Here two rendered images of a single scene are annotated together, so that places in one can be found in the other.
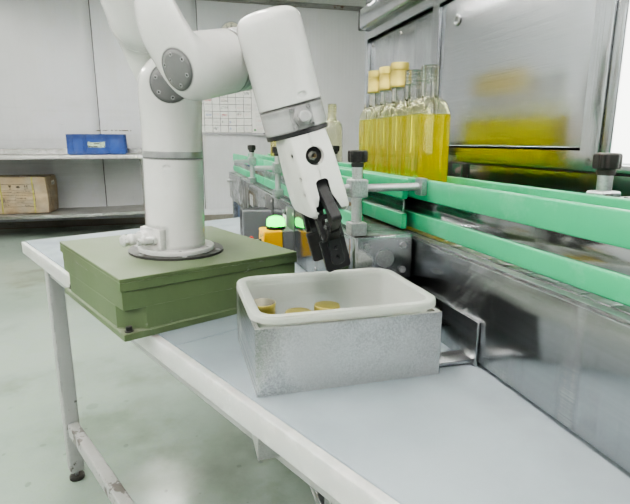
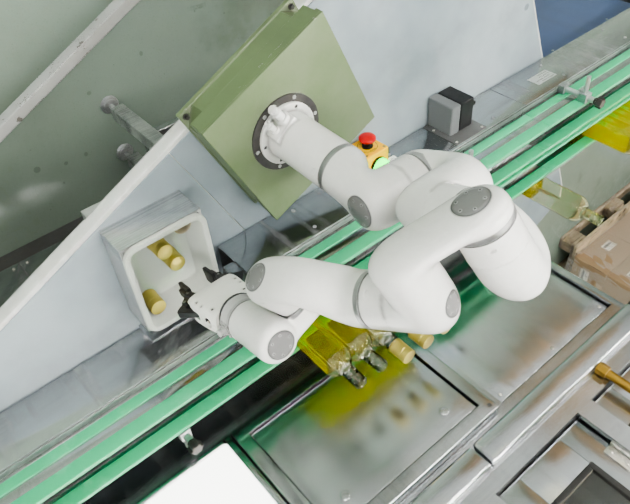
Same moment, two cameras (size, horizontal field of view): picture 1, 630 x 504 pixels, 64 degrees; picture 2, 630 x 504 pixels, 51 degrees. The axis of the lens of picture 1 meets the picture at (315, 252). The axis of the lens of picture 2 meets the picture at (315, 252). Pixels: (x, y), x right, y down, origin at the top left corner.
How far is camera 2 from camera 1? 1.03 m
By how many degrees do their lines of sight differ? 45
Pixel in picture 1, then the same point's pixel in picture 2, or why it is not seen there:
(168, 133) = (332, 187)
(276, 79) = (237, 331)
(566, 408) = (80, 372)
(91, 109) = not seen: outside the picture
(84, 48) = not seen: outside the picture
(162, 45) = (266, 277)
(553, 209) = (156, 416)
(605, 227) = (123, 434)
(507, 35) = (372, 437)
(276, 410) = (85, 245)
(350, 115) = not seen: outside the picture
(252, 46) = (253, 330)
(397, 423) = (76, 301)
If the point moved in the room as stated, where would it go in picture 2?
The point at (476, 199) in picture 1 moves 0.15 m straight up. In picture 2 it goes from (213, 374) to (258, 424)
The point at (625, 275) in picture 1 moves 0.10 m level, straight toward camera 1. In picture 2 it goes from (102, 429) to (56, 430)
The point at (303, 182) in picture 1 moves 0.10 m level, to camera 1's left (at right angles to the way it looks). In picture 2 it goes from (198, 307) to (200, 260)
